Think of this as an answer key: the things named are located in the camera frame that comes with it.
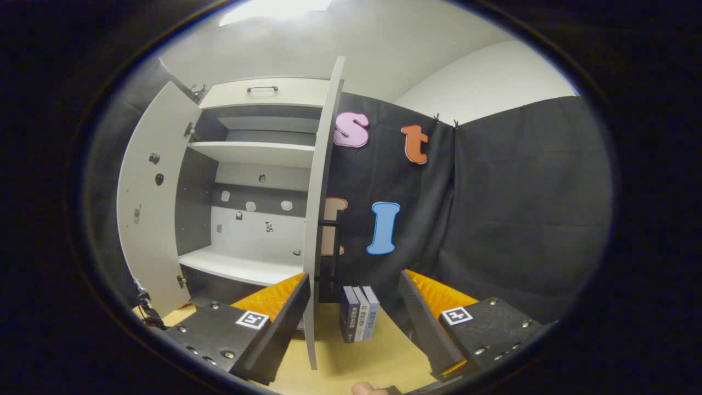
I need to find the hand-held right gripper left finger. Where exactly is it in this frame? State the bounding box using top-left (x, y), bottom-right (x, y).
top-left (163, 273), bottom-right (312, 386)

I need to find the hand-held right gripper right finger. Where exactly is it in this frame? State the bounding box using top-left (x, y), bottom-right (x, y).
top-left (399, 269), bottom-right (544, 383)

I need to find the white cabinet door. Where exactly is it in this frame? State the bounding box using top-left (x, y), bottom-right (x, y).
top-left (116, 81), bottom-right (202, 318)
top-left (303, 55), bottom-right (347, 371)

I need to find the white and grey cabinet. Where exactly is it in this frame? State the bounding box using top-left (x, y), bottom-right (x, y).
top-left (175, 77), bottom-right (332, 308)

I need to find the white cabinet shelf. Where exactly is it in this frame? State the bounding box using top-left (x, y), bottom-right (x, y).
top-left (188, 141), bottom-right (316, 169)

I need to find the light blue book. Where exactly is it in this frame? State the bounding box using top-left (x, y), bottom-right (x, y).
top-left (362, 285), bottom-right (380, 339)

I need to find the dark blue book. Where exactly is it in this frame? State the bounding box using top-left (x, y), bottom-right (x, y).
top-left (340, 286), bottom-right (361, 343)

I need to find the white spine book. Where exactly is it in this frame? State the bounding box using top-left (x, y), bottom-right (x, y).
top-left (353, 286), bottom-right (371, 342)

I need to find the white drawer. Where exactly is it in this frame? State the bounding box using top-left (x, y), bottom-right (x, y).
top-left (199, 77), bottom-right (331, 109)

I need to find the ceiling light panel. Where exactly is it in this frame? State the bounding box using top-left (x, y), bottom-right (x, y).
top-left (219, 0), bottom-right (332, 27)

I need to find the black right door handle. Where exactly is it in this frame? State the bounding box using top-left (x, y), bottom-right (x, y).
top-left (318, 219), bottom-right (345, 303)

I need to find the black cable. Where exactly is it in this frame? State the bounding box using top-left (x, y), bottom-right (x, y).
top-left (134, 279), bottom-right (165, 330)

